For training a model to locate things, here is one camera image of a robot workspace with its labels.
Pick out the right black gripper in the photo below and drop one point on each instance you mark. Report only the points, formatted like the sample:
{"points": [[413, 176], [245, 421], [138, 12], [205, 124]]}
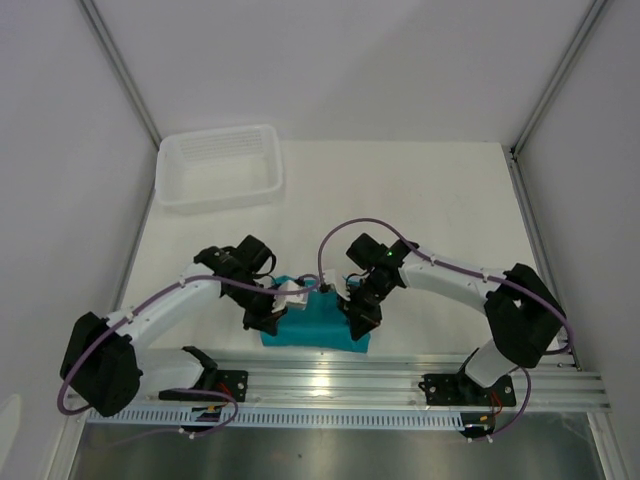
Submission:
{"points": [[361, 319]]}

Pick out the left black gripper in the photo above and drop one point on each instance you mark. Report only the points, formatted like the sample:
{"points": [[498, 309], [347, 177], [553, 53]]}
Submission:
{"points": [[265, 320]]}

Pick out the teal t-shirt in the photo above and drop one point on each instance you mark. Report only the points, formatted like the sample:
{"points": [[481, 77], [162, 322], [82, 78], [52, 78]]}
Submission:
{"points": [[319, 324]]}

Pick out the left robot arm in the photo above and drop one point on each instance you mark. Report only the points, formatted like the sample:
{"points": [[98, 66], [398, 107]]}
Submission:
{"points": [[109, 363]]}

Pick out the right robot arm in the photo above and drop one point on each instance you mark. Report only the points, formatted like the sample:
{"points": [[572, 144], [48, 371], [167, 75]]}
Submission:
{"points": [[522, 315]]}

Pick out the white plastic basket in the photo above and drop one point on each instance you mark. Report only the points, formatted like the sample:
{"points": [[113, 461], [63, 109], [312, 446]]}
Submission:
{"points": [[219, 169]]}

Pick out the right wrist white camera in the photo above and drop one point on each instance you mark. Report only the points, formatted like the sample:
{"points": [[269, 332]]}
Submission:
{"points": [[332, 281]]}

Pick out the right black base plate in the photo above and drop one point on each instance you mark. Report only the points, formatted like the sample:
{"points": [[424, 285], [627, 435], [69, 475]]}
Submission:
{"points": [[458, 390]]}

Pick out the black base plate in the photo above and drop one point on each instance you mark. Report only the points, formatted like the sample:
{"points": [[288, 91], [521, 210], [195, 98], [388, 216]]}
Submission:
{"points": [[458, 390], [233, 383]]}

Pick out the aluminium mounting rail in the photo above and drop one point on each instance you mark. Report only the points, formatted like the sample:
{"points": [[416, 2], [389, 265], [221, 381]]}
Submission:
{"points": [[340, 380]]}

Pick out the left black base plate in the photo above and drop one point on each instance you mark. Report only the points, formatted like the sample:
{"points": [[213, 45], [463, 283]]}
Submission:
{"points": [[233, 383]]}

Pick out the white slotted cable duct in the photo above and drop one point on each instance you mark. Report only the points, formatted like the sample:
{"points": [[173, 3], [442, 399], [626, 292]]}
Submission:
{"points": [[194, 416]]}

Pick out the left aluminium frame post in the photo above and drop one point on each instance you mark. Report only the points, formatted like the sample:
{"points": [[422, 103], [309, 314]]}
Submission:
{"points": [[113, 55]]}

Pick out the aluminium frame post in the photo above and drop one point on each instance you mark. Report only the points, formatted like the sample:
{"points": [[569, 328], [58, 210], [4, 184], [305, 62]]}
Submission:
{"points": [[113, 55], [570, 55]]}

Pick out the right aluminium frame post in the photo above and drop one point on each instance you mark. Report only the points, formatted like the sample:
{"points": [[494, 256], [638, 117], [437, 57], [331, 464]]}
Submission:
{"points": [[570, 55]]}

